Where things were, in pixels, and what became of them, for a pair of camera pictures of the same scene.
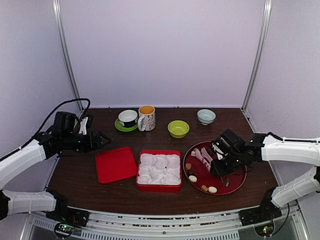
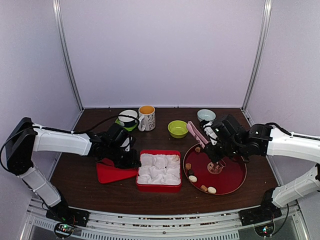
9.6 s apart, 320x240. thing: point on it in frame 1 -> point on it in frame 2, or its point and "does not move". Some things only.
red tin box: [159, 171] does not move
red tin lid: [115, 165] does not move
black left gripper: [98, 142] -> [131, 162]
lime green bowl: [178, 129] does not move
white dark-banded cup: [128, 118] does not move
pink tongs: [203, 155] -> [192, 128]
